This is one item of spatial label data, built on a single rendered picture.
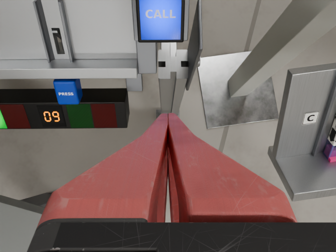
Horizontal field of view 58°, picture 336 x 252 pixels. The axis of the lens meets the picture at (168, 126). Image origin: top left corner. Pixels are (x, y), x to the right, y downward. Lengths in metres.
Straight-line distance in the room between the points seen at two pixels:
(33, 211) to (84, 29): 0.27
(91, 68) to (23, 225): 0.26
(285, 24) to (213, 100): 0.50
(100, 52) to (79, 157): 0.77
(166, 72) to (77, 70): 0.13
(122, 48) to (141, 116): 0.73
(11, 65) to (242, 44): 0.90
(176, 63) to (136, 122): 0.65
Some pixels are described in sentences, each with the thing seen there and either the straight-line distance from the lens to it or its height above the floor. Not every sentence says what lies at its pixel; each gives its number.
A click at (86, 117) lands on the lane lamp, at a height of 0.66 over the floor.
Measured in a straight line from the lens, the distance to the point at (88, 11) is 0.32.
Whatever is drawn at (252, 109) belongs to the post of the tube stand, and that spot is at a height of 0.01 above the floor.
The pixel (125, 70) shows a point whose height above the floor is 0.73.
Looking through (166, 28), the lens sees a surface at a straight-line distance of 0.27.
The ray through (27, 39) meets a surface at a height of 0.73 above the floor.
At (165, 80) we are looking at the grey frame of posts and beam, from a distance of 0.41.
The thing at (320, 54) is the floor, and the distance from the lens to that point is 1.23.
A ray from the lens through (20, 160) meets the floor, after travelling 1.14.
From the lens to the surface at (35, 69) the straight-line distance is 0.34.
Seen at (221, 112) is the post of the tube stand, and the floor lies 0.01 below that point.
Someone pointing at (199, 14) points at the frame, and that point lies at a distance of 0.31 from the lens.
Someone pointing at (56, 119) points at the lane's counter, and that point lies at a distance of 0.40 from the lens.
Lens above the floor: 1.03
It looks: 84 degrees down
